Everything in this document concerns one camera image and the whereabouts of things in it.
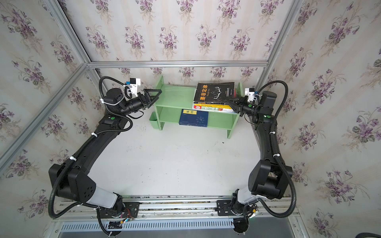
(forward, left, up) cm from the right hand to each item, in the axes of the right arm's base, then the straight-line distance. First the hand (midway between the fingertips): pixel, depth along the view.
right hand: (233, 100), depth 73 cm
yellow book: (+1, +10, -6) cm, 12 cm away
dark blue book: (+7, +21, -22) cm, 31 cm away
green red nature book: (+1, +16, -3) cm, 16 cm away
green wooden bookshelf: (+7, +31, -10) cm, 33 cm away
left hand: (-2, +36, +6) cm, 36 cm away
